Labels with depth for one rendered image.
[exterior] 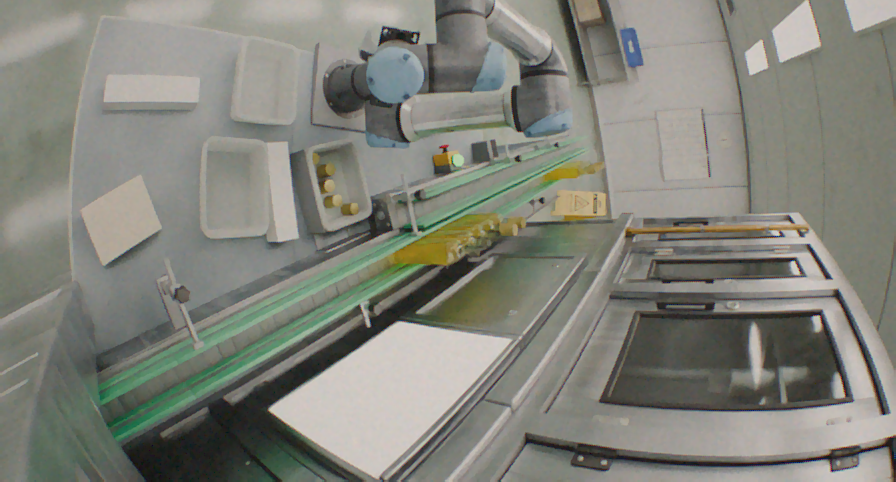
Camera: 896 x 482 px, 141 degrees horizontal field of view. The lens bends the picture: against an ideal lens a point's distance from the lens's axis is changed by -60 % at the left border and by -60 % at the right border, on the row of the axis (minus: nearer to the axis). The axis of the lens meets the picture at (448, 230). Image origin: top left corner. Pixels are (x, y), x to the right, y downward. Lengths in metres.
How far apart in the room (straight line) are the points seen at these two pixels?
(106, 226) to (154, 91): 0.30
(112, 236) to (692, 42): 6.88
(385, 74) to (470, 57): 0.12
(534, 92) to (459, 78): 0.37
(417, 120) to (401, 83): 0.47
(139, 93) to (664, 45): 6.65
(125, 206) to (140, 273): 0.16
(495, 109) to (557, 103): 0.14
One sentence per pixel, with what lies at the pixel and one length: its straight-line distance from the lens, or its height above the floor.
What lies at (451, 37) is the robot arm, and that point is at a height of 1.37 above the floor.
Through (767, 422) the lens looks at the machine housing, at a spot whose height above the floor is 1.82.
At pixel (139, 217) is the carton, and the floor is 0.83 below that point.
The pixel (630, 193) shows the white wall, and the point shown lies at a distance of 6.99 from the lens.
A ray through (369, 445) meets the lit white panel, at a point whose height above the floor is 1.25.
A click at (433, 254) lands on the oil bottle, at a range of 1.00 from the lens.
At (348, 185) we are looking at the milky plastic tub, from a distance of 1.13.
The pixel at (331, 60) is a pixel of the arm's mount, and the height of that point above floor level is 0.77.
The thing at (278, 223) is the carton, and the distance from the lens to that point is 0.96.
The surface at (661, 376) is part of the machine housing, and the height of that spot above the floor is 1.61.
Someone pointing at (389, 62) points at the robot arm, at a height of 1.33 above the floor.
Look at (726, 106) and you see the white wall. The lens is 6.77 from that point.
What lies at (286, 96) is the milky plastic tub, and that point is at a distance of 1.05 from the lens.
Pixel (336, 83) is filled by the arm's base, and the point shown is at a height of 0.80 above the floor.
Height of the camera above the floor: 1.66
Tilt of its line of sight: 37 degrees down
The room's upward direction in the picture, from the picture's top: 88 degrees clockwise
